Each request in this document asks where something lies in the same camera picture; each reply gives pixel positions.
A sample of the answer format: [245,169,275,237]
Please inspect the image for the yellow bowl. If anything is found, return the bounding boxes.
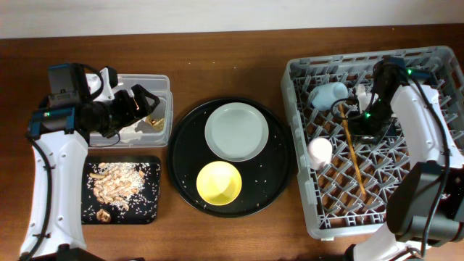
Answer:
[196,161,242,206]

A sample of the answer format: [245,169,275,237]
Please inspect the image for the round black tray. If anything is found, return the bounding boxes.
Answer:
[167,97,296,218]

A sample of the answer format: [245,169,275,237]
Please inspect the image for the food scraps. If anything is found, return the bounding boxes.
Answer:
[86,162,160,224]

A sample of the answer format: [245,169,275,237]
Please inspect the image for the light blue cup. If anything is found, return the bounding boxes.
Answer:
[312,82,348,112]

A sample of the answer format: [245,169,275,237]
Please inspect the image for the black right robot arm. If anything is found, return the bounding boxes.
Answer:
[343,57,463,260]

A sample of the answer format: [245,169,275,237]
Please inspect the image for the light grey plate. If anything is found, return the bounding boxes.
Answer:
[204,102,269,162]

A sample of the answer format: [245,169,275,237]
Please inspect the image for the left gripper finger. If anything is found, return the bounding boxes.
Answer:
[131,84,160,112]
[101,109,152,138]

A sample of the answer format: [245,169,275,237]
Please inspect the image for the wooden chopstick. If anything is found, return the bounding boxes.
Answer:
[338,104,366,196]

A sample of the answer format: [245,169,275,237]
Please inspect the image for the clear plastic bin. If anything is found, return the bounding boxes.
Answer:
[90,74,173,149]

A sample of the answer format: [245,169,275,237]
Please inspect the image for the pink cup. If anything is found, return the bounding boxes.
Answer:
[307,137,333,170]

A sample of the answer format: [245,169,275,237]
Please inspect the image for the white tissue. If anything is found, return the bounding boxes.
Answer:
[119,120,154,135]

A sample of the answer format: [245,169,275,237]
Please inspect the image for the grey dishwasher rack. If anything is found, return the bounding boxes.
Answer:
[281,46,463,240]

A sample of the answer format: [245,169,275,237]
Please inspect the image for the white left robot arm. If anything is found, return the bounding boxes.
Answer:
[19,63,160,260]

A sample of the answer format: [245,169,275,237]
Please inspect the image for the black rectangular tray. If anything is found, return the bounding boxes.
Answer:
[80,155,162,225]

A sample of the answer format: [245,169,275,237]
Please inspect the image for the gold foil wrapper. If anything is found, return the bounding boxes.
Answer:
[145,115,165,132]

